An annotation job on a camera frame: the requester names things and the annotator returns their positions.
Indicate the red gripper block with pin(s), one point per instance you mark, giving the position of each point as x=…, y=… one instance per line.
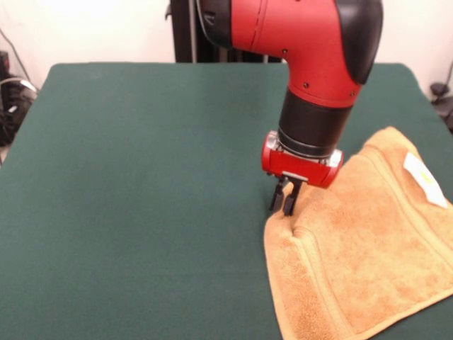
x=301, y=170

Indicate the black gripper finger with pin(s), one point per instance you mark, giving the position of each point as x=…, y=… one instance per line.
x=291, y=200
x=277, y=196

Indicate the tan terry towel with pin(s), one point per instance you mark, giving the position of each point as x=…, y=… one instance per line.
x=371, y=248

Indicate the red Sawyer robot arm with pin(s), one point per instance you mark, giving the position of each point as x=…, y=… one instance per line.
x=311, y=53

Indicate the dark green table cloth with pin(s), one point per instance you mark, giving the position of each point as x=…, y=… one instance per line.
x=124, y=195

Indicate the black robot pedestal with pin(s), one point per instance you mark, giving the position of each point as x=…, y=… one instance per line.
x=184, y=35

